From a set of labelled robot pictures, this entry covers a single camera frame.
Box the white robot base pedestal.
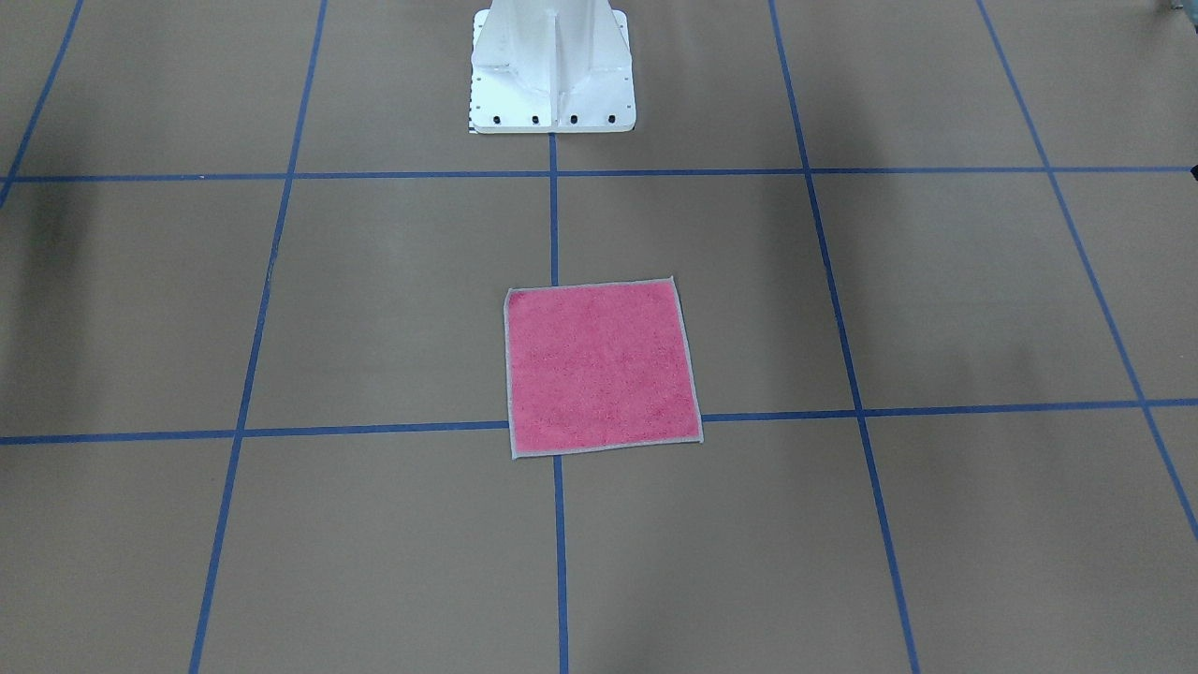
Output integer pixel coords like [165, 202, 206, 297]
[468, 1, 637, 134]

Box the pink towel with grey back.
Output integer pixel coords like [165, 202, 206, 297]
[504, 277, 704, 460]

